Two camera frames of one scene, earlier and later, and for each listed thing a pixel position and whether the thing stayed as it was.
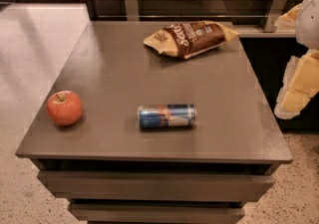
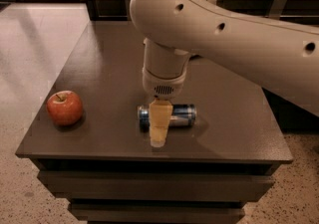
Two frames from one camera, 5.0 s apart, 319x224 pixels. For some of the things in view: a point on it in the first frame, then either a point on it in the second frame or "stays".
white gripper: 309,22 → 163,86
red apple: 65,107 stays
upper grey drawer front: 167,186 stays
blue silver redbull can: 166,116 stays
